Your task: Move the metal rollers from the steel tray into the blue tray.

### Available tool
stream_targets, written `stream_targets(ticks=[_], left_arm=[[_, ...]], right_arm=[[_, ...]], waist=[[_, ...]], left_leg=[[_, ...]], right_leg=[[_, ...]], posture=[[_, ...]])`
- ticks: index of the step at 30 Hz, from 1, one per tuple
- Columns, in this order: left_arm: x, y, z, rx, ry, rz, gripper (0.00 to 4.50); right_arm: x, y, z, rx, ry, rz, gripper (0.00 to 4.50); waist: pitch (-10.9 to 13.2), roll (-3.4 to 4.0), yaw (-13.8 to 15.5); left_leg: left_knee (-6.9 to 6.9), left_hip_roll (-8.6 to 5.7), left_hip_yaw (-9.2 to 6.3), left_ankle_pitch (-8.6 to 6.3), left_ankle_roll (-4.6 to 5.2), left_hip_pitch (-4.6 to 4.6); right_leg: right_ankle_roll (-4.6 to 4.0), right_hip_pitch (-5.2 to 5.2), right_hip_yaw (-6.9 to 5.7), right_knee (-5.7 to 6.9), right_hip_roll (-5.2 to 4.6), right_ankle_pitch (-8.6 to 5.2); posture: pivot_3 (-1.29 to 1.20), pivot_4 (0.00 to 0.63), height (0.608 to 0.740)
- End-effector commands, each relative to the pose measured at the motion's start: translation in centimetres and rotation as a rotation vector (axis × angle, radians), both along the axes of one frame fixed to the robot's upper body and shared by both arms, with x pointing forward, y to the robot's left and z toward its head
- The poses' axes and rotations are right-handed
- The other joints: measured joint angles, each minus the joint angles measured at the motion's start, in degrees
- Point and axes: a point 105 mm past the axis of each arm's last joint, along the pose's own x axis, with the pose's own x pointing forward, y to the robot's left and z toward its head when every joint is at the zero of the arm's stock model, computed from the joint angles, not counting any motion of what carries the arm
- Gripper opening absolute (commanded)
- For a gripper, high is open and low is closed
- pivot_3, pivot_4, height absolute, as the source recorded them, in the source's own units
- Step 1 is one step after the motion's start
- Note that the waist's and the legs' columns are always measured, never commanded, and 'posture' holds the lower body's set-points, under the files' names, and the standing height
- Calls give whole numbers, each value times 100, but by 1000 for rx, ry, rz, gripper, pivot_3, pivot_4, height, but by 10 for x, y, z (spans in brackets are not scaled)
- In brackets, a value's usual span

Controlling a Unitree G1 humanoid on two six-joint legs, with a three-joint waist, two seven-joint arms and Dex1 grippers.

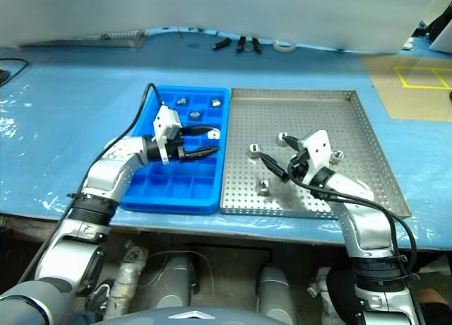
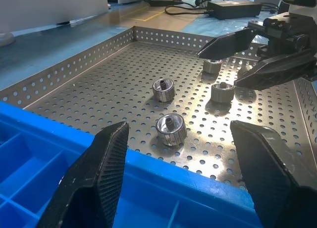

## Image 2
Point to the large white backdrop panel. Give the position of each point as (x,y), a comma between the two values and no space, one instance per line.
(49,7)

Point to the metal nut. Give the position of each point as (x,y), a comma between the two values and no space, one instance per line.
(163,91)
(222,93)
(212,66)
(171,131)

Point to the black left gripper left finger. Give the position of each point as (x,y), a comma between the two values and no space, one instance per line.
(94,183)

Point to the slim black power adapter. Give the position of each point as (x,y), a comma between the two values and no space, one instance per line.
(163,2)

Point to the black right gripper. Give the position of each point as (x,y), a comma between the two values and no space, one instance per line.
(284,34)

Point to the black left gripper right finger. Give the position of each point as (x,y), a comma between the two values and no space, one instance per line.
(270,178)

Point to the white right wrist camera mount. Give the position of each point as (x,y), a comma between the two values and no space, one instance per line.
(302,8)

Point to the blue compartment tray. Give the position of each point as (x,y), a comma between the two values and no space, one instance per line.
(153,188)

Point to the brown cardboard sheet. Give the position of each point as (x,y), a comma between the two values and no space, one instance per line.
(161,24)

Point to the metal nut compartment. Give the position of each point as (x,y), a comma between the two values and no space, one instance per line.
(245,70)

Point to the perforated metal tray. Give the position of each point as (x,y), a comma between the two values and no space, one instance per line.
(111,89)

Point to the large black power adapter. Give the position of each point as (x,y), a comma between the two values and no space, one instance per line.
(232,10)

